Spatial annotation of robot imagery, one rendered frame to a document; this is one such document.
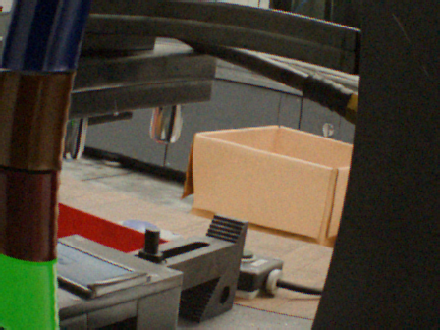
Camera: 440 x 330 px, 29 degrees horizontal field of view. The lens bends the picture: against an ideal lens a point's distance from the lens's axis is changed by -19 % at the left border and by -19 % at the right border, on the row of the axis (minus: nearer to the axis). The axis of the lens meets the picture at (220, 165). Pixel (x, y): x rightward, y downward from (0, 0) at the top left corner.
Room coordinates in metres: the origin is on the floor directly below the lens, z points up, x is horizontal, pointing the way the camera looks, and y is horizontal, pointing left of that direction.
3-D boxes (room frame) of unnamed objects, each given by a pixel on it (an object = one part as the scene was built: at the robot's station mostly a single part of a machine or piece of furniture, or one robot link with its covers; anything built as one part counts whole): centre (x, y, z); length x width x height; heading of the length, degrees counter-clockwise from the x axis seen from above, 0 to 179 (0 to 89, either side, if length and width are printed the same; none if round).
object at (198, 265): (0.78, 0.02, 0.95); 0.15 x 0.03 x 0.10; 155
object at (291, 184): (3.17, -0.24, 0.43); 0.59 x 0.54 x 0.58; 151
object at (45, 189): (0.32, 0.07, 1.10); 0.04 x 0.04 x 0.03
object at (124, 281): (0.61, 0.06, 0.98); 0.07 x 0.01 x 0.03; 155
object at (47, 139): (0.32, 0.07, 1.14); 0.04 x 0.04 x 0.03
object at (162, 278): (0.61, 0.10, 0.98); 0.20 x 0.10 x 0.01; 155
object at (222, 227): (0.84, 0.00, 0.95); 0.06 x 0.03 x 0.09; 155
